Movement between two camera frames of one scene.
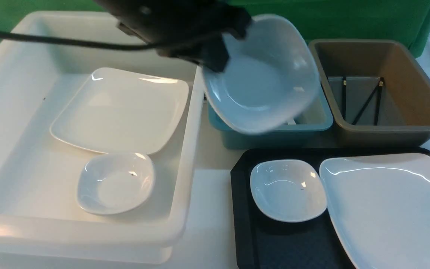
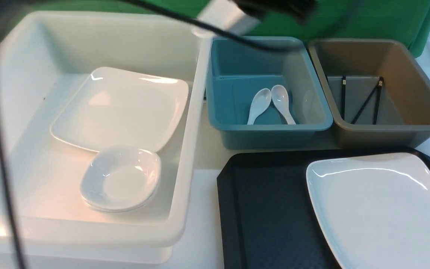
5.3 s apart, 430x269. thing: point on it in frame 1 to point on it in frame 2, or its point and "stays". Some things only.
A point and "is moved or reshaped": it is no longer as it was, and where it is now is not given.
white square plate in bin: (120, 111) stays
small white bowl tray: (271, 79) to (120, 179)
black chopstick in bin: (344, 88) stays
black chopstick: (381, 80) stays
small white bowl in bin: (113, 184) stays
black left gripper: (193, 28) to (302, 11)
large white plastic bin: (27, 181) stays
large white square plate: (391, 211) is moved or reshaped
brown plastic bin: (377, 96) stays
